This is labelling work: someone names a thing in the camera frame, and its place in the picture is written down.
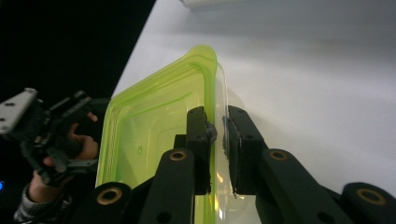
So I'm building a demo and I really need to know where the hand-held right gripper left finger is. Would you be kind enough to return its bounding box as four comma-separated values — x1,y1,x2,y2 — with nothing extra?
138,105,218,224

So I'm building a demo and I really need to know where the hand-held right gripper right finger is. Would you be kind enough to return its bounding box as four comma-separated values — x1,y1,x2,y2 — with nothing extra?
222,105,353,224

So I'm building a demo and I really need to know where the clear container with green lid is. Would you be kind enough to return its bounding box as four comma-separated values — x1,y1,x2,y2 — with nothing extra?
94,44,251,224

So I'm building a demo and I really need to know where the white wire basket rack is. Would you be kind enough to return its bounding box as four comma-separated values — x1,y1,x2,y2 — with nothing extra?
178,0,226,10

